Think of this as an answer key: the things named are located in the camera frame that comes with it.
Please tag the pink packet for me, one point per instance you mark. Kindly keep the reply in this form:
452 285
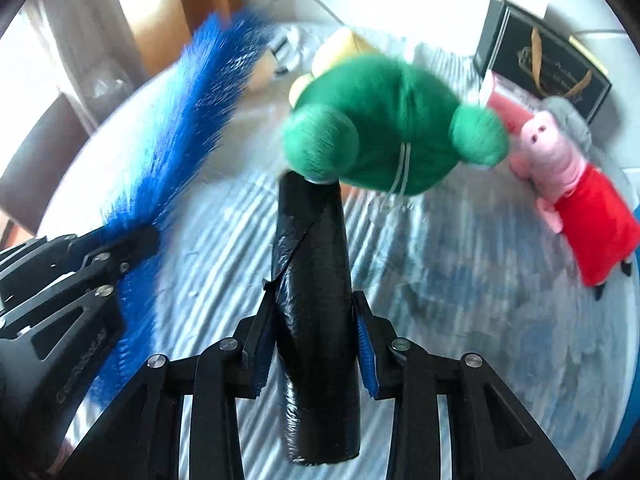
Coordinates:
505 102

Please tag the yellow duck plush green hood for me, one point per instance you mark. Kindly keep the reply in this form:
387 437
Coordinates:
390 120

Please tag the blue bristle duster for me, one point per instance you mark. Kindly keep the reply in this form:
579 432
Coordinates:
175 150

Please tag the grey cloth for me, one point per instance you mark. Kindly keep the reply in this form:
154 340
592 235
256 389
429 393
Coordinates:
570 120

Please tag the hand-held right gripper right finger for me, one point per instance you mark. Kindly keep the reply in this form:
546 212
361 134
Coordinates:
366 355

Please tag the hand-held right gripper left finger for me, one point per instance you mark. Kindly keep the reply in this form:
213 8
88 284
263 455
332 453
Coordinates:
265 350

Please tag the pink pig plush red dress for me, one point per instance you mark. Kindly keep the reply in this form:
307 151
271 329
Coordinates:
595 210

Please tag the black trash bag roll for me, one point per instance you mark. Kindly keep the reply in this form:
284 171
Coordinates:
315 285

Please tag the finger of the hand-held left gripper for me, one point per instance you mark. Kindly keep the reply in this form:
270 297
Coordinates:
100 255
75 305

